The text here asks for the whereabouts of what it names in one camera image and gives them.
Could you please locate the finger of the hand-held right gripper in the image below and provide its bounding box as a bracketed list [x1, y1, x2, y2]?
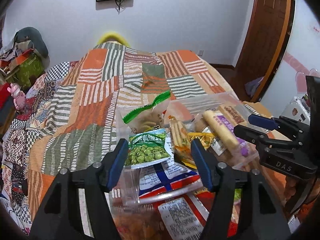
[248, 114, 311, 141]
[233, 124, 296, 153]

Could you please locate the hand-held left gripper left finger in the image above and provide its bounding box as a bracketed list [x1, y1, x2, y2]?
[29, 138, 129, 240]

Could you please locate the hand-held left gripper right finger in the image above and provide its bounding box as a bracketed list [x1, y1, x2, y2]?
[191, 138, 292, 240]

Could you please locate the small green yellow snack packet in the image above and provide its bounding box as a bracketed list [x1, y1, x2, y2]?
[187, 131, 213, 146]

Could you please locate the clear plastic storage container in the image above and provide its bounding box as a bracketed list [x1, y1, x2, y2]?
[110, 91, 261, 240]

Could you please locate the long brown cake packet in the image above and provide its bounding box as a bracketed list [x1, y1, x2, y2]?
[217, 104, 249, 126]

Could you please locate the blue white red snack packet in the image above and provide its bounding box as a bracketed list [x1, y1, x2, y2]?
[139, 159, 204, 201]

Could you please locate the green pea snack packet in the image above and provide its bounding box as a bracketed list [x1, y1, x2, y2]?
[124, 128, 173, 169]

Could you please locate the long roll with purple label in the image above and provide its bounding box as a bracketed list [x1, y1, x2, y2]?
[202, 110, 248, 157]

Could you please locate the orange biscuit packet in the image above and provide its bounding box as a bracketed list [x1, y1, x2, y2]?
[169, 116, 194, 161]

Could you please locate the brown snack packet green edge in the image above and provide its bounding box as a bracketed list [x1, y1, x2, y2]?
[122, 90, 172, 133]

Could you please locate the grey purple cloth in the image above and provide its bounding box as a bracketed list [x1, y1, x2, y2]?
[244, 77, 265, 97]

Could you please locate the white suitcase with stickers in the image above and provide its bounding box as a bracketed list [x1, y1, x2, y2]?
[282, 96, 312, 125]

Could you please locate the striped patchwork blanket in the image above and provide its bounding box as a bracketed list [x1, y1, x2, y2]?
[27, 41, 288, 240]

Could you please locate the brown wooden door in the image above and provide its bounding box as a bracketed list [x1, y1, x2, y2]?
[236, 0, 292, 101]

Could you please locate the checkered patchwork quilt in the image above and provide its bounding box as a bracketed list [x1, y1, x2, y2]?
[0, 61, 73, 230]

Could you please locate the pink rabbit toy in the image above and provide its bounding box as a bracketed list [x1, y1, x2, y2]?
[7, 83, 27, 110]

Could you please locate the yellow headboard edge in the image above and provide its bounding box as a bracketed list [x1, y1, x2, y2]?
[97, 31, 131, 47]

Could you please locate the green printed bag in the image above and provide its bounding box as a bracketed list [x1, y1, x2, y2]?
[10, 55, 43, 91]

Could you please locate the red box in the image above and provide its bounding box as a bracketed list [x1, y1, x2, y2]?
[0, 82, 13, 108]

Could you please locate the orange box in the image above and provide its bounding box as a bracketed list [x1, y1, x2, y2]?
[11, 49, 35, 66]

